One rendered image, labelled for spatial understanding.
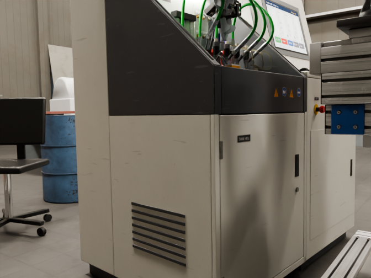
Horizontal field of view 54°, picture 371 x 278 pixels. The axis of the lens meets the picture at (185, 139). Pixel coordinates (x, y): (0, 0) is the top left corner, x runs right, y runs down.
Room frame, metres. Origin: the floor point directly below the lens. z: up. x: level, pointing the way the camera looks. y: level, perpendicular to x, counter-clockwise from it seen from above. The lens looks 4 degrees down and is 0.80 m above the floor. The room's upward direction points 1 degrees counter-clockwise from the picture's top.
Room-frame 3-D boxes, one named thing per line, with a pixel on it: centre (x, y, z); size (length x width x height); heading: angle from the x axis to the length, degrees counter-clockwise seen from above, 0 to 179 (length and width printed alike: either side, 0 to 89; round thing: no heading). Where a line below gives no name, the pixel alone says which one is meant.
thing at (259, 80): (1.45, -0.32, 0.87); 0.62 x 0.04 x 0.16; 137
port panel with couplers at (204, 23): (1.97, -0.11, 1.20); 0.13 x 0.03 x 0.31; 137
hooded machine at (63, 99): (8.65, 2.66, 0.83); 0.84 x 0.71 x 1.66; 53
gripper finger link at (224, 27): (1.56, -0.18, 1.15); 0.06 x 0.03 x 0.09; 47
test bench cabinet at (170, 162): (1.63, -0.12, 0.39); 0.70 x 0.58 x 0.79; 137
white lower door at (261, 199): (1.44, -0.33, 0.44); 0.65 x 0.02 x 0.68; 137
